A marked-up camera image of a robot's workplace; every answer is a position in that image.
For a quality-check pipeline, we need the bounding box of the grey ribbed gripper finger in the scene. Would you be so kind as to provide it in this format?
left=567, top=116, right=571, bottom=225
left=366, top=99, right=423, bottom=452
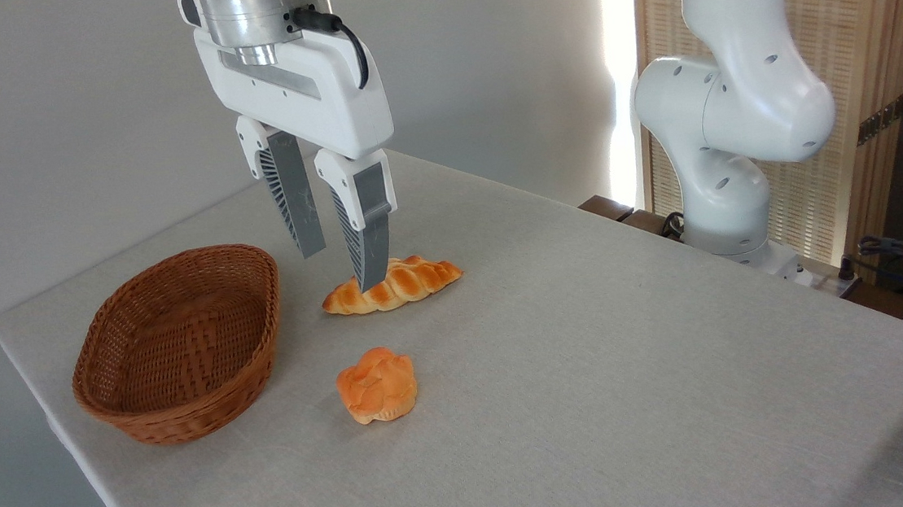
left=313, top=144, right=405, bottom=297
left=235, top=108, right=328, bottom=264

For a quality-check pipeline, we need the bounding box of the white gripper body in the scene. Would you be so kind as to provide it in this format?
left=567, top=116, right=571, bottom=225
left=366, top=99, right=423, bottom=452
left=192, top=11, right=397, bottom=173

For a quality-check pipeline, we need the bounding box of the round orange bread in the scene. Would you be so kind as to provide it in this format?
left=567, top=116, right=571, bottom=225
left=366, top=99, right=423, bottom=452
left=333, top=343, right=421, bottom=427

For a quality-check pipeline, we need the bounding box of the braided long bread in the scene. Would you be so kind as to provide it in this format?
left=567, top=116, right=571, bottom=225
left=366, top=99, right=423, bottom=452
left=318, top=250, right=467, bottom=319

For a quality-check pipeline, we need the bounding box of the brown wicker basket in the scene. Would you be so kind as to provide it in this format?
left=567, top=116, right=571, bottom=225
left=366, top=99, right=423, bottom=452
left=61, top=239, right=294, bottom=454

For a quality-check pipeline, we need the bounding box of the dark brown wooden furniture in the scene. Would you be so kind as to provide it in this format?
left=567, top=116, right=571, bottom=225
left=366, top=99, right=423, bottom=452
left=576, top=188, right=686, bottom=250

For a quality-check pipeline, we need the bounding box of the grey tablecloth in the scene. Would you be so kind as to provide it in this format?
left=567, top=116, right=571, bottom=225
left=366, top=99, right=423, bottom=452
left=0, top=103, right=903, bottom=507

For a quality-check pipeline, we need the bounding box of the wooden bamboo folding screen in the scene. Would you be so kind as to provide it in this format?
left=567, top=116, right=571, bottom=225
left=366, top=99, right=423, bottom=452
left=625, top=0, right=903, bottom=304

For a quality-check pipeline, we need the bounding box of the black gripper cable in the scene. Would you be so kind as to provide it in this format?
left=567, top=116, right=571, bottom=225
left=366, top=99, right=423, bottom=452
left=290, top=1, right=372, bottom=96

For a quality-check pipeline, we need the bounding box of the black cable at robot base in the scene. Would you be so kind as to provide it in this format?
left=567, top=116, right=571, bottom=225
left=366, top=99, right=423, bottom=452
left=658, top=210, right=688, bottom=241

